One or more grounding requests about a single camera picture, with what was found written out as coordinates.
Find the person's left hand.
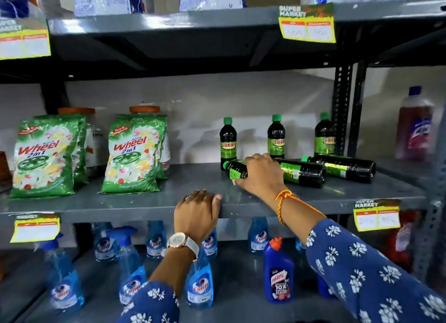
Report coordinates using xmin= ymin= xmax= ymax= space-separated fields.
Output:
xmin=174 ymin=190 xmax=222 ymax=245

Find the person's right hand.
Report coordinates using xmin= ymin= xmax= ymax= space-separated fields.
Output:
xmin=233 ymin=153 xmax=290 ymax=203

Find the dark bottle green cap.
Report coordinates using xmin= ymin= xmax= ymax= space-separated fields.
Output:
xmin=267 ymin=114 xmax=286 ymax=159
xmin=301 ymin=154 xmax=376 ymax=184
xmin=220 ymin=117 xmax=238 ymax=171
xmin=223 ymin=158 xmax=327 ymax=189
xmin=314 ymin=112 xmax=336 ymax=156

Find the person's right forearm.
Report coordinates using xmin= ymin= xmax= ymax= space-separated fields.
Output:
xmin=259 ymin=190 xmax=446 ymax=323

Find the person's left forearm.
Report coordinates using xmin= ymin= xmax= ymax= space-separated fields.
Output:
xmin=117 ymin=244 xmax=198 ymax=323

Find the grey metal shelf rack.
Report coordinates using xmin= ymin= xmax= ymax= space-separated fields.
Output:
xmin=347 ymin=0 xmax=446 ymax=297
xmin=0 ymin=0 xmax=429 ymax=323

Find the clear jar orange lid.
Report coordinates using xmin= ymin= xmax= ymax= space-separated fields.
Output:
xmin=58 ymin=107 xmax=106 ymax=178
xmin=129 ymin=106 xmax=171 ymax=171

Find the green detergent powder packet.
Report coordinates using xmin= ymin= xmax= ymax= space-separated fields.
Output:
xmin=35 ymin=114 xmax=90 ymax=186
xmin=116 ymin=114 xmax=169 ymax=180
xmin=10 ymin=117 xmax=81 ymax=199
xmin=100 ymin=119 xmax=166 ymax=195

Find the blue toilet cleaner red cap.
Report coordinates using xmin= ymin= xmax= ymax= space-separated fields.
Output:
xmin=263 ymin=237 xmax=295 ymax=304

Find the row of blue spray bottles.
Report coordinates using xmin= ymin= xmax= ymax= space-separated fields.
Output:
xmin=38 ymin=218 xmax=307 ymax=313

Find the yellow shelf price tag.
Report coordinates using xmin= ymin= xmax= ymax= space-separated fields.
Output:
xmin=10 ymin=213 xmax=61 ymax=244
xmin=353 ymin=199 xmax=401 ymax=232
xmin=0 ymin=18 xmax=52 ymax=61
xmin=278 ymin=3 xmax=336 ymax=44

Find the red cleaner bottle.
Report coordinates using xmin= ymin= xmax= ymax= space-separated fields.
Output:
xmin=384 ymin=211 xmax=423 ymax=268

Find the pink cleaner bottle blue cap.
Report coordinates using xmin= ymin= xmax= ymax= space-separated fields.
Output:
xmin=395 ymin=86 xmax=435 ymax=160

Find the brown container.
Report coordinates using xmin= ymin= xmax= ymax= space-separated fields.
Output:
xmin=0 ymin=151 xmax=13 ymax=192

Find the orange thread bracelet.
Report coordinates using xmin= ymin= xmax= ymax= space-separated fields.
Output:
xmin=274 ymin=190 xmax=327 ymax=227

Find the rose gold wristwatch white strap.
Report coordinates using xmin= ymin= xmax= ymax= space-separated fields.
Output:
xmin=161 ymin=232 xmax=200 ymax=263

